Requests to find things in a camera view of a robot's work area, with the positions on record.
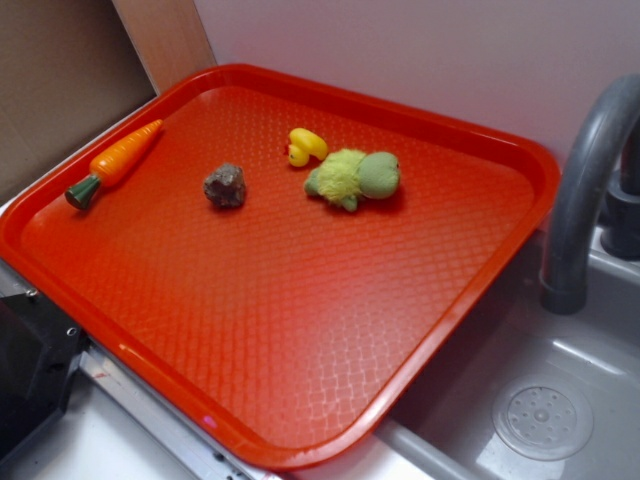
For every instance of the red plastic tray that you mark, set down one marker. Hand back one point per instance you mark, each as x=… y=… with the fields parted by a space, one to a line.
x=285 y=328

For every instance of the green plush turtle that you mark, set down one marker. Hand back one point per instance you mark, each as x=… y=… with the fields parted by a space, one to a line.
x=347 y=176

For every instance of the yellow rubber duck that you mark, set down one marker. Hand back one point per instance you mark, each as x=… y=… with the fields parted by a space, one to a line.
x=303 y=145

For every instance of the brown grey rock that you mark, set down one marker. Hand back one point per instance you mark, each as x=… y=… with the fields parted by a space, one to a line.
x=226 y=187

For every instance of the orange toy carrot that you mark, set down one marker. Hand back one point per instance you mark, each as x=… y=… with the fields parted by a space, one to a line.
x=109 y=167

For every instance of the grey toy sink basin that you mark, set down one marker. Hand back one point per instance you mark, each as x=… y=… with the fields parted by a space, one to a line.
x=517 y=392

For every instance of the wooden board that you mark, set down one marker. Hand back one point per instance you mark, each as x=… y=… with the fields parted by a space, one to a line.
x=169 y=39

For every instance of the brown cardboard panel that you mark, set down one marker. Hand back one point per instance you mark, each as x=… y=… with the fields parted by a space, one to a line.
x=68 y=72

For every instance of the grey toy faucet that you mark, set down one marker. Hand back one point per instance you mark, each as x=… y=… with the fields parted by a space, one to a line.
x=580 y=200

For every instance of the black metal bracket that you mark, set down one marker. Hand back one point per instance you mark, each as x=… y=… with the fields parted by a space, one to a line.
x=40 y=353

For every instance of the dark grey faucet handle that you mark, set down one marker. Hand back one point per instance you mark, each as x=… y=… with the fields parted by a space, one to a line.
x=620 y=237

